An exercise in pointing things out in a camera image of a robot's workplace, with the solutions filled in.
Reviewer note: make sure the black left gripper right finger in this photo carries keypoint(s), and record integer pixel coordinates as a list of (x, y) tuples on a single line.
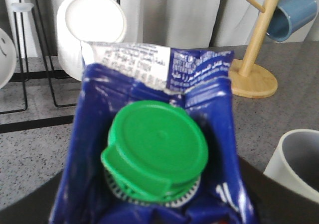
[(274, 203)]

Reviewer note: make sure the blue white milk carton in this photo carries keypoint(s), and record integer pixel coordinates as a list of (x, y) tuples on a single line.
[(153, 140)]

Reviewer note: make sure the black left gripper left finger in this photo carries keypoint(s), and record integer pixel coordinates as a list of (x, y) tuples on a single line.
[(35, 208)]

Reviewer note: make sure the white smiley face mug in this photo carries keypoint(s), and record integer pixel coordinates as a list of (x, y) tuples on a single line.
[(8, 58)]

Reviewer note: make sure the blue mug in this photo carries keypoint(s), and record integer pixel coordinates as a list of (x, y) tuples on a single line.
[(289, 16)]

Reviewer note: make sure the grey white curtain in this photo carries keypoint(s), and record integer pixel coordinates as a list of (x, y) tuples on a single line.
[(176, 23)]

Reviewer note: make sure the wooden mug tree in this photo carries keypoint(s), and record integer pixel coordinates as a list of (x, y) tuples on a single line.
[(247, 78)]

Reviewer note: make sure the white ribbed mug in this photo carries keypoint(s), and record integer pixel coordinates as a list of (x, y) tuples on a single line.
[(86, 20)]

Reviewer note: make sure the white HOME mug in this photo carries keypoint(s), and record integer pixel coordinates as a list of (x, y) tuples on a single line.
[(295, 163)]

